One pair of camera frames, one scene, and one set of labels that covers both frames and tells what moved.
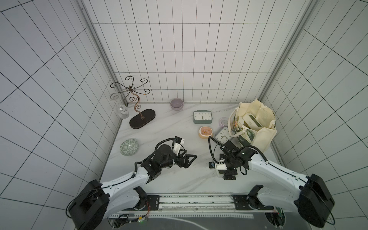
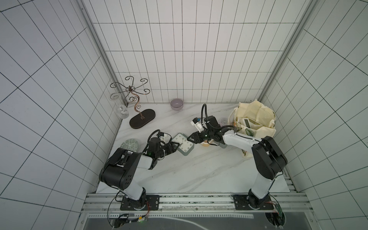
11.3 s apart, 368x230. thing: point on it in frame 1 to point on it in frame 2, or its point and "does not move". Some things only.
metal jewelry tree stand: [144, 118] does not move
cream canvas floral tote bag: [253, 124] does not move
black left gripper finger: [189, 155] to [173, 146]
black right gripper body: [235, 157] to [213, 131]
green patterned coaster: [129, 147] does not move
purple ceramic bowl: [177, 104] does not move
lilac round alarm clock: [224, 122] does not move
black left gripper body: [173, 159] to [163, 151]
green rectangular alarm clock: [202, 117] to [185, 146]
